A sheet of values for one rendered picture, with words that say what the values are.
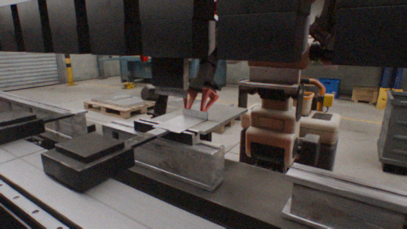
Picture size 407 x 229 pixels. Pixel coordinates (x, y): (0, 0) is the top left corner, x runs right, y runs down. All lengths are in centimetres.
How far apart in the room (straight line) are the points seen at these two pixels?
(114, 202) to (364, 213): 40
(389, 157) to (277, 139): 193
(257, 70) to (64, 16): 77
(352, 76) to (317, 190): 647
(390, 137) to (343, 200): 246
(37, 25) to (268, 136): 100
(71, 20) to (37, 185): 50
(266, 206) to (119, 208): 32
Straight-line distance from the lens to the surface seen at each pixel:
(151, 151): 69
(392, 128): 293
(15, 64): 831
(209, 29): 58
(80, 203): 42
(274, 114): 123
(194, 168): 62
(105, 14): 72
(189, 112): 74
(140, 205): 39
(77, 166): 44
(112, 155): 46
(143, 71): 772
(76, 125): 99
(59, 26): 91
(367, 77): 694
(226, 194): 61
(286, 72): 115
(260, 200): 60
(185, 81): 60
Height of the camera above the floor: 121
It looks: 16 degrees down
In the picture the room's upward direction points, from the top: straight up
